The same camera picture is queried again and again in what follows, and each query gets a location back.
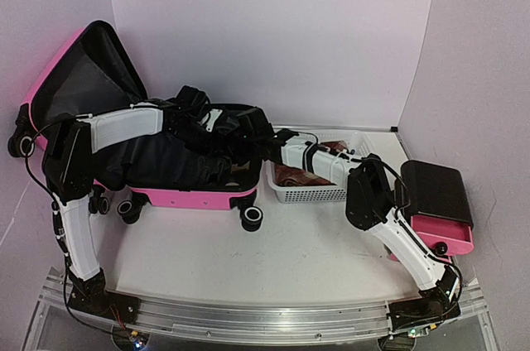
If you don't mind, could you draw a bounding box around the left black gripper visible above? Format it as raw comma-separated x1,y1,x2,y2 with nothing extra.
171,118,224,158

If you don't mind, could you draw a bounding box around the pink hard-shell suitcase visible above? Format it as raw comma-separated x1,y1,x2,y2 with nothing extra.
7,21,263,232

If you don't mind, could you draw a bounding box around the red plaid cloth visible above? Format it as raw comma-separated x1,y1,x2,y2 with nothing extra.
272,140,349,187

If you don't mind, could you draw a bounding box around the white perforated plastic basket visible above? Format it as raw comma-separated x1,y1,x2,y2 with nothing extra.
265,128,375,204

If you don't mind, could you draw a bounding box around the black dotted cloth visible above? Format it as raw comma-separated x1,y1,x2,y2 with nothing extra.
122,133,262,190

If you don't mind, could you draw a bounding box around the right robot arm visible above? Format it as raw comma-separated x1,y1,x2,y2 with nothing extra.
235,107,461,320

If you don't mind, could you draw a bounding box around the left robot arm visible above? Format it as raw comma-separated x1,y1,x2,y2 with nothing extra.
36,87,239,283

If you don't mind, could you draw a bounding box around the black and pink drawer organizer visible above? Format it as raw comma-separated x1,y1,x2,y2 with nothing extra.
394,160,475,262

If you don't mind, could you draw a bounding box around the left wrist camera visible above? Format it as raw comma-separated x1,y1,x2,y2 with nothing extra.
200,108,224,132

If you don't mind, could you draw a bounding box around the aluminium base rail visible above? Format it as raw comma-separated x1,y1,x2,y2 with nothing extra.
36,296,494,344

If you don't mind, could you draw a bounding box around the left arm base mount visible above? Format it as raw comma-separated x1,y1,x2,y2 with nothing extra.
67,287,141,325

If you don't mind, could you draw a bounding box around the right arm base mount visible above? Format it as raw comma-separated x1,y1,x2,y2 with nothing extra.
388,299,460,333

